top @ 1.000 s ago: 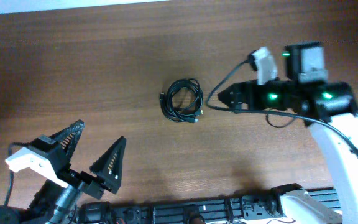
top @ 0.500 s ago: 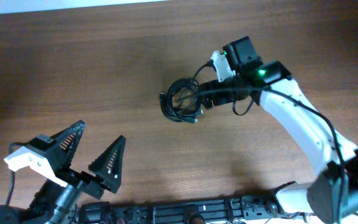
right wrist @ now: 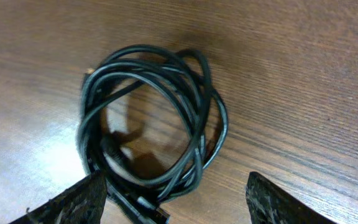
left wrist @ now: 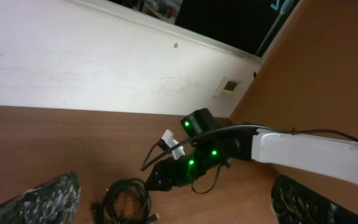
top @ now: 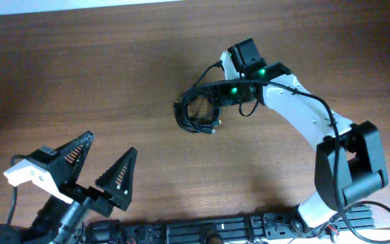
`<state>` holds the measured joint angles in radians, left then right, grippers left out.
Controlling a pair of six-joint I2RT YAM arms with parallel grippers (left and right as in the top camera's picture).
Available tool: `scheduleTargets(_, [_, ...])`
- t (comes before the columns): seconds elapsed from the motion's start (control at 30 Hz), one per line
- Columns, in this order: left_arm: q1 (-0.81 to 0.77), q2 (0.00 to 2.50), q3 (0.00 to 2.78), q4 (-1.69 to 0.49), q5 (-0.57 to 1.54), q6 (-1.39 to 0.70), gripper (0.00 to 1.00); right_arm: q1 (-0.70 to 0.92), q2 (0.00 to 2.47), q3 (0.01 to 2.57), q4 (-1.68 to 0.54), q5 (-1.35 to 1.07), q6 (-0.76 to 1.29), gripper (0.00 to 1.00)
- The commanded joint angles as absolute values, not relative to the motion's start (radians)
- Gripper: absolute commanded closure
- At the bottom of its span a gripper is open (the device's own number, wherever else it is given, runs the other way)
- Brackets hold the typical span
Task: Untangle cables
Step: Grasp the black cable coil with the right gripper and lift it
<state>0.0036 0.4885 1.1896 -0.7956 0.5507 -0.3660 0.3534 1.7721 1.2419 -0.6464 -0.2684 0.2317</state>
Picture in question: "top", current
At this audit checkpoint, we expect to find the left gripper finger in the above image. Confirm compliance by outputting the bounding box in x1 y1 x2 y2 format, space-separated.
56 131 94 183
95 147 137 211

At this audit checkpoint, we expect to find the black USB cable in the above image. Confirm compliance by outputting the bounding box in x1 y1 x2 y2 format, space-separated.
173 88 223 135

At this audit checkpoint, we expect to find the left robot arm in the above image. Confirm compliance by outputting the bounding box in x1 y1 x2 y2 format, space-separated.
0 131 137 243

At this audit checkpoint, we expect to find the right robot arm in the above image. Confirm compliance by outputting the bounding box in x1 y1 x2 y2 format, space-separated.
213 39 389 233

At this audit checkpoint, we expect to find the left camera cable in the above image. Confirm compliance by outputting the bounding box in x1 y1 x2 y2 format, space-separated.
6 154 30 226

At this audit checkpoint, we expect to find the camera cable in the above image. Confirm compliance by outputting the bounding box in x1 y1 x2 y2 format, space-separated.
182 60 390 244
6 154 30 226

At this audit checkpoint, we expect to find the black aluminium mounting rail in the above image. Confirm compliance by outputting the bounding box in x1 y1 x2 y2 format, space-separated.
83 204 376 244

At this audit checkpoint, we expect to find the right camera cable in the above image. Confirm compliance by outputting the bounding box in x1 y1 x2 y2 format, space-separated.
182 60 390 244

